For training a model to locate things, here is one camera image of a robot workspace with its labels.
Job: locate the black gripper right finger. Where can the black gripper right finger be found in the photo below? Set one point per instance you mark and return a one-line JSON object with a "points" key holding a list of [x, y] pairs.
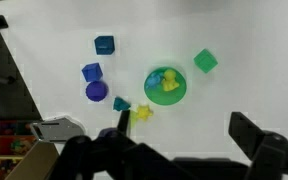
{"points": [[270, 150]]}

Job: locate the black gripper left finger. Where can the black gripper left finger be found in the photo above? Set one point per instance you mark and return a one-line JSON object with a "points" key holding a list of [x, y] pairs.
{"points": [[94, 156]]}

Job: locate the green cube block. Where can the green cube block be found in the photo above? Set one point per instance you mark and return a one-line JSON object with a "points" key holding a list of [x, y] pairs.
{"points": [[205, 60]]}

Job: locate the teal wedge block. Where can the teal wedge block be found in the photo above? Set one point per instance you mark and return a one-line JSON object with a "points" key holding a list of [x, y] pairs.
{"points": [[121, 104]]}

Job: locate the purple cylinder block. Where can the purple cylinder block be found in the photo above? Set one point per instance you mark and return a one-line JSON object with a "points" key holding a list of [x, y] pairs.
{"points": [[96, 91]]}

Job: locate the green plastic bowl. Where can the green plastic bowl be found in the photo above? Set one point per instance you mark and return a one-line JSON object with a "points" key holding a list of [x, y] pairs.
{"points": [[170, 95]]}

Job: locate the dark blue cube block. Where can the dark blue cube block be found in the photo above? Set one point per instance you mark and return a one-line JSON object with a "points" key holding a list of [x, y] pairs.
{"points": [[104, 45]]}

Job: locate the yellow star toy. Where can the yellow star toy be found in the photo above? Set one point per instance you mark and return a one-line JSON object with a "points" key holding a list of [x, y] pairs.
{"points": [[144, 112]]}

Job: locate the toy shelf with colourful bins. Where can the toy shelf with colourful bins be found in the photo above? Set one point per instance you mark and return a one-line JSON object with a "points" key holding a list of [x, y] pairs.
{"points": [[4, 150]]}

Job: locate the light blue toy figure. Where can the light blue toy figure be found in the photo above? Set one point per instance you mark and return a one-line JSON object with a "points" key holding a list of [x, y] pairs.
{"points": [[153, 81]]}

